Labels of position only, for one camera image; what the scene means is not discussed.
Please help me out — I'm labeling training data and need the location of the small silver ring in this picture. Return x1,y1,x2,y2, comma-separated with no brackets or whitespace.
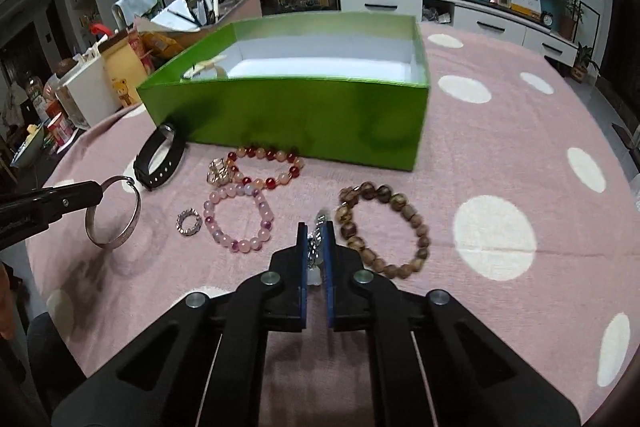
176,208,202,238

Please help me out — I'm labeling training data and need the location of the pink polka-dot tablecloth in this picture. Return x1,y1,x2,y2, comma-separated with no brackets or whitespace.
25,19,640,408

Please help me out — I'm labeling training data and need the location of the yellow bear box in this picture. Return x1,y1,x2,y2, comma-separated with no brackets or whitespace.
97,32,151,108

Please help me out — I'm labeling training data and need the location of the white paper sheet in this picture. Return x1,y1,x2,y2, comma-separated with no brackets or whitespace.
150,0,203,32

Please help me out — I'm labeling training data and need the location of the pink bead bracelet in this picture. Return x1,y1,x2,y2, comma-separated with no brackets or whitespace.
202,184,276,254

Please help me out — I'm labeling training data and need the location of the brown wooden bead bracelet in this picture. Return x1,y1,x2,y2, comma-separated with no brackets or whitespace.
335,182,432,280

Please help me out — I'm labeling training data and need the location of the silver bangle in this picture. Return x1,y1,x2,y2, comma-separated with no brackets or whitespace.
84,175,142,249

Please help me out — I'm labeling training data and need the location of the green white bag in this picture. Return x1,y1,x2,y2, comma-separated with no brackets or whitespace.
112,0,166,28

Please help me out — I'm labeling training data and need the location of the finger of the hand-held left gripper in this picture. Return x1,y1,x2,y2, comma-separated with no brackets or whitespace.
0,180,106,253

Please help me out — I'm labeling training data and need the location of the silver chain ornament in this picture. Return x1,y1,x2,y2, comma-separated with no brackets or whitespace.
206,158,238,185

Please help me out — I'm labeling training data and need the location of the tall potted plant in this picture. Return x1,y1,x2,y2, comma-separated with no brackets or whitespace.
557,0,586,40

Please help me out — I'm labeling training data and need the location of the cream paper scrap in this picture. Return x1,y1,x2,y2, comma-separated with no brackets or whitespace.
182,54,228,80

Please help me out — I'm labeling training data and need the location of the green cardboard box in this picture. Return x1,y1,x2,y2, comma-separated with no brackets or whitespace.
136,13,432,172

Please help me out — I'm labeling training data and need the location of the red orange bead bracelet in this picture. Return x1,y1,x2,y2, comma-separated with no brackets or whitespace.
227,146,306,190

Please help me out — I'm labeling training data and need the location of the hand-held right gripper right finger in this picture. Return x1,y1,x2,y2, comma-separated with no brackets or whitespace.
324,222,583,427

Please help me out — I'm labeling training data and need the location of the silver charm chain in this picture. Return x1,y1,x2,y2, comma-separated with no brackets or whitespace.
307,209,331,285

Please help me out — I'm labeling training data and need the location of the white box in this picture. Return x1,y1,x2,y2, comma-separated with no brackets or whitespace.
55,54,121,128

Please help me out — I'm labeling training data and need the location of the pink grey pencil holder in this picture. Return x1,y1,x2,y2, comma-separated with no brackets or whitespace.
200,0,263,25

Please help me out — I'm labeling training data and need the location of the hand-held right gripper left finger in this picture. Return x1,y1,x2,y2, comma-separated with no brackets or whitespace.
52,222,308,427

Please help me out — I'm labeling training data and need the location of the yellow desk calendar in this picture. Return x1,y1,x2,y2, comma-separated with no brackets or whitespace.
507,0,543,18

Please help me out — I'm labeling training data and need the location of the black wristband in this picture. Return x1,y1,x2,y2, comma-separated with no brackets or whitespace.
132,123,188,192

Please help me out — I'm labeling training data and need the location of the white television cabinet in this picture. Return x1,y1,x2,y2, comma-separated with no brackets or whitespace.
337,0,581,68

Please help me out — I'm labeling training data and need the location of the small potted plant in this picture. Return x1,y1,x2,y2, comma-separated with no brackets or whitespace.
570,42,601,82

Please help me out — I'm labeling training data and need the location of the yellow snack packet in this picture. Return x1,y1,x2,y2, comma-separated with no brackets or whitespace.
142,32,193,58

